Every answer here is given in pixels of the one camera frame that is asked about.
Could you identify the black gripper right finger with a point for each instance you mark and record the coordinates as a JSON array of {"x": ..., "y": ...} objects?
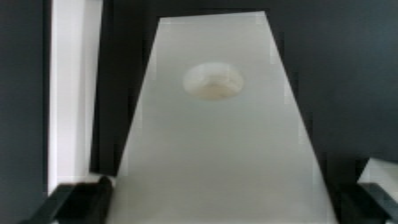
[{"x": 367, "y": 205}]

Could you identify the white cabinet top block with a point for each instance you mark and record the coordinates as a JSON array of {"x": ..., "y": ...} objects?
[{"x": 218, "y": 166}]

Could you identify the white cabinet body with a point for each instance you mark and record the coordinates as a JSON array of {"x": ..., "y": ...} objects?
[{"x": 380, "y": 173}]

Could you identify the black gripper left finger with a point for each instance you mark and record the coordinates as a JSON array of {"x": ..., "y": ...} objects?
[{"x": 76, "y": 204}]

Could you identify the white front fence bar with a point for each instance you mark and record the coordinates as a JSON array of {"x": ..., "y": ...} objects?
[{"x": 73, "y": 74}]

